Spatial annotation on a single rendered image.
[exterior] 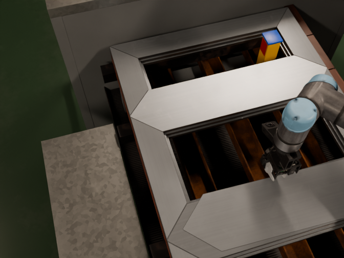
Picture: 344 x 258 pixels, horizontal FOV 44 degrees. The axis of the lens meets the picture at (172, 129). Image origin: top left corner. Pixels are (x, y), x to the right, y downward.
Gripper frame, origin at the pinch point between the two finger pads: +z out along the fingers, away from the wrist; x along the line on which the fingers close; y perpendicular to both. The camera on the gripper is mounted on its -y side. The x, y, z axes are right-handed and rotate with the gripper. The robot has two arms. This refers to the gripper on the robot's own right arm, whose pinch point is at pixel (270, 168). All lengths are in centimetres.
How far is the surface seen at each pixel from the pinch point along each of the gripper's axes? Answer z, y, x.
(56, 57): 86, -148, -65
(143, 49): 1, -60, -25
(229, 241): 1.0, 17.7, -20.0
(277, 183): 1.0, 4.8, 0.7
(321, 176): 0.9, 6.7, 14.7
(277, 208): 1.0, 12.3, -2.7
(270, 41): -3, -47, 20
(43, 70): 86, -139, -74
